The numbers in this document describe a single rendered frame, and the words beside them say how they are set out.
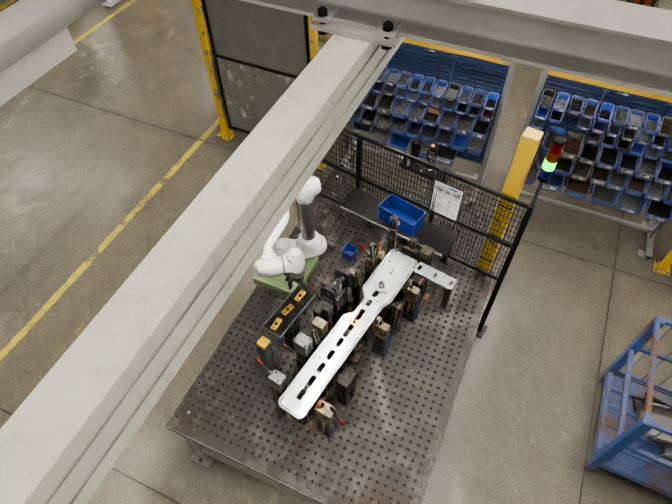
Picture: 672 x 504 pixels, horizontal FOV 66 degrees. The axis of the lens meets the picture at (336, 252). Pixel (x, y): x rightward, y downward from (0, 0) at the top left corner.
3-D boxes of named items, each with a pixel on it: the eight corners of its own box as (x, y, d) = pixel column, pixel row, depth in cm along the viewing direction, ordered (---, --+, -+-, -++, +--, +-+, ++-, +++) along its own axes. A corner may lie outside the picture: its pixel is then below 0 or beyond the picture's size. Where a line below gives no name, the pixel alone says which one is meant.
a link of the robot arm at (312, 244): (296, 248, 391) (324, 242, 394) (300, 264, 381) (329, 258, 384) (285, 173, 331) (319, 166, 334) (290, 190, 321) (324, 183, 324)
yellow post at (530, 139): (471, 327, 444) (542, 148, 286) (452, 318, 450) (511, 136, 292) (479, 313, 453) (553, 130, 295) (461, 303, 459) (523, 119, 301)
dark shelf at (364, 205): (444, 258, 365) (444, 255, 363) (338, 206, 396) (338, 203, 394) (457, 237, 376) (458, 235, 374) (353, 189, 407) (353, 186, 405)
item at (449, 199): (456, 222, 366) (464, 191, 341) (428, 209, 374) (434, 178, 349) (457, 220, 367) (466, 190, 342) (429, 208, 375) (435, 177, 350)
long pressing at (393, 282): (304, 424, 294) (304, 423, 293) (273, 403, 302) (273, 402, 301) (419, 262, 364) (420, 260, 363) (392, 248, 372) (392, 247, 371)
